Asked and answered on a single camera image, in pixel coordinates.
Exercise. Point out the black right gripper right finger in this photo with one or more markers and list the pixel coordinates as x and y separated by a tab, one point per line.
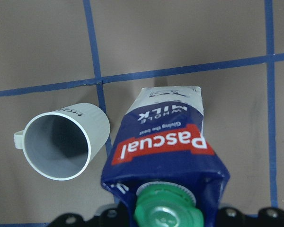
266	217

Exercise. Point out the blue white Pascal milk carton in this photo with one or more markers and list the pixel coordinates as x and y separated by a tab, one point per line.
160	166

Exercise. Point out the white ribbed mug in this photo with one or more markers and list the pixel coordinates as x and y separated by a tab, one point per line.
60	144

